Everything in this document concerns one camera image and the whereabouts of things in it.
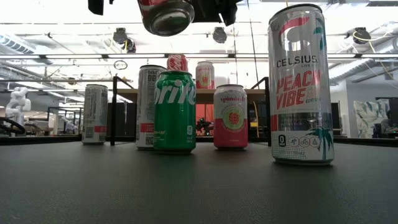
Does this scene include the leaf-patterned panel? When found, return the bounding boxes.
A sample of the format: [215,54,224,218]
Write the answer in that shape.
[353,99,391,139]

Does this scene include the yellow cable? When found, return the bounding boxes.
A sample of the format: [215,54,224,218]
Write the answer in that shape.
[252,101,261,138]

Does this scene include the wooden shelf black frame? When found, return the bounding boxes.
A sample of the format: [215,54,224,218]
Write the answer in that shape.
[110,75,272,147]

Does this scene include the red Coca-Cola can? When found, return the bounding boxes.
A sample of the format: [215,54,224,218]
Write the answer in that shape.
[137,0,196,37]
[166,54,189,73]

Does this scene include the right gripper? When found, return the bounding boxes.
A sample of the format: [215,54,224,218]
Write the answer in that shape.
[186,0,244,27]

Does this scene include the tall silver Celsius can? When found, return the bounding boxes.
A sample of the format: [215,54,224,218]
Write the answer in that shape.
[136,64,167,151]
[81,83,109,146]
[267,3,335,166]

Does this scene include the black round ceiling fixture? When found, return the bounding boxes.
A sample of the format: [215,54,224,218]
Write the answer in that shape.
[112,27,128,44]
[212,26,228,44]
[353,27,373,44]

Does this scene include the white robot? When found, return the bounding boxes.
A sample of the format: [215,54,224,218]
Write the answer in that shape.
[4,86,32,127]

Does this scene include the black vacuum hose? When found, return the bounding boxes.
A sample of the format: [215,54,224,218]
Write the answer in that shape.
[0,116,27,137]

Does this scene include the green Sprite can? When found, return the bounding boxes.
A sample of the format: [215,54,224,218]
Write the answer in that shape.
[153,70,197,154]

